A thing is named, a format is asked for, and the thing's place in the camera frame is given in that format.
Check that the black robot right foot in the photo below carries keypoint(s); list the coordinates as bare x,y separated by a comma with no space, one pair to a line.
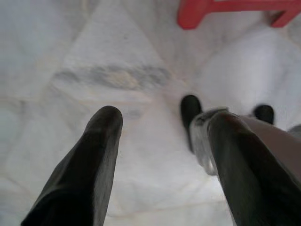
263,114

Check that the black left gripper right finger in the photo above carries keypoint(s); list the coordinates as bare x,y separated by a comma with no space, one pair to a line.
254,183

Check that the grey robot right leg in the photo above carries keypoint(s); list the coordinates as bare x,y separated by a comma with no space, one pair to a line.
270,134

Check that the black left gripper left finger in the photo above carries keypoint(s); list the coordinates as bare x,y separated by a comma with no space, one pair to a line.
89,164

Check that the red plastic stool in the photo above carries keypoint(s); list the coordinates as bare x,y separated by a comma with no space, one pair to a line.
195,14

